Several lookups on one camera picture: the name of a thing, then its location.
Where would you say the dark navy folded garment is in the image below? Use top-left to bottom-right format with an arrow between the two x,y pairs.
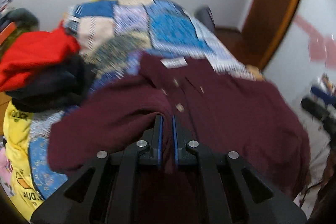
6,55 -> 97,113

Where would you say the blue patchwork bedspread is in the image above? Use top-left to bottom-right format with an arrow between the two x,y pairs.
28,0 -> 260,199

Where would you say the yellow duck blanket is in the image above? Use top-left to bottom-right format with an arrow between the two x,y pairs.
3,102 -> 44,221

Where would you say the maroon polo shirt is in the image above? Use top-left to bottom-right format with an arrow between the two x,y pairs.
47,54 -> 310,198

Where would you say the brown wooden door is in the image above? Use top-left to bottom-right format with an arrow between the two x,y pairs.
242,0 -> 299,70

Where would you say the red folded garment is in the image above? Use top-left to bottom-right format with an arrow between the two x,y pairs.
1,26 -> 80,92

